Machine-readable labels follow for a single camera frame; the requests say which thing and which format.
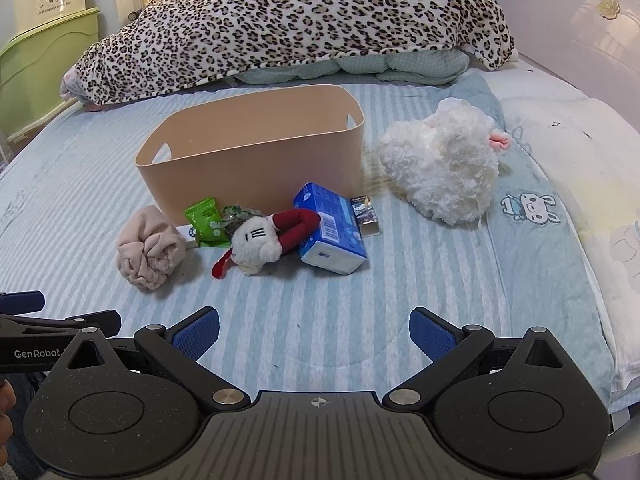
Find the blue rabbit print cloth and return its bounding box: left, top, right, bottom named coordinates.
left=450, top=70, right=617, bottom=401

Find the white fluffy plush toy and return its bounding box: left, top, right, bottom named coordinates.
left=375, top=97, right=513, bottom=226

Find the light green quilt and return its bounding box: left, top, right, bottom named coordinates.
left=235, top=50, right=471, bottom=86

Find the pale pink cloth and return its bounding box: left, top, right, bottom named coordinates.
left=59, top=67, right=108, bottom=112

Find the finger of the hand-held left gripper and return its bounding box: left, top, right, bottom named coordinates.
left=0, top=290, right=46, bottom=317
left=0, top=310, right=121, bottom=342

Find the person's left hand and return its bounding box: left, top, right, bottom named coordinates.
left=0, top=379, right=16, bottom=453

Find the red and white plush doll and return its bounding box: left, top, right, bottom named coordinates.
left=211, top=208, right=322, bottom=280

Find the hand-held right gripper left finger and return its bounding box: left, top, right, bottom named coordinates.
left=60, top=307, right=252, bottom=414

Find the blue tissue pack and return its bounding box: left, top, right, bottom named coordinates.
left=292, top=182, right=370, bottom=277

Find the leopard print blanket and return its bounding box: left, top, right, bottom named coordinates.
left=62, top=0, right=516, bottom=106

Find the white printed pillow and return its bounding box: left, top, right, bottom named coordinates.
left=500, top=95, right=640, bottom=403

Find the beige cloth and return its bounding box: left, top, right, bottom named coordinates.
left=116, top=205, right=187, bottom=292

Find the green plastic drawer cabinet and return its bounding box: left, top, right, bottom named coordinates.
left=0, top=7, right=101, bottom=142

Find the green snack packet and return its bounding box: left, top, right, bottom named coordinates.
left=184, top=196, right=233, bottom=248

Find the beige plastic storage bin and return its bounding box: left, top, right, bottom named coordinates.
left=134, top=84, right=365, bottom=228

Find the pale pink headboard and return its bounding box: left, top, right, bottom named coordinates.
left=500, top=0, right=640, bottom=128

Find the blue striped bed sheet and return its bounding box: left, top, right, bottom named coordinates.
left=0, top=80, right=616, bottom=411

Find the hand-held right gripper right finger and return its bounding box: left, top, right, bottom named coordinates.
left=382, top=307, right=568, bottom=411

